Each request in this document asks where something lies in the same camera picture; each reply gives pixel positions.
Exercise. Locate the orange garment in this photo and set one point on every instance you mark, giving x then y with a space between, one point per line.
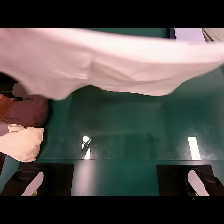
5 105

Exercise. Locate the maroon garment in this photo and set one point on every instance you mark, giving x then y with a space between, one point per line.
28 110

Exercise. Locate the white T-shirt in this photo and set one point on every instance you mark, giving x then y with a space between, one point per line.
100 60

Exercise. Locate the cream garment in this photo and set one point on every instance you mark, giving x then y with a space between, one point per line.
21 141

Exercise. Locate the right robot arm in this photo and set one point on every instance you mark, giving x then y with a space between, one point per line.
196 181

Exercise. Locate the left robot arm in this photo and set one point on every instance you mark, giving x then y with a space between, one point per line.
31 183

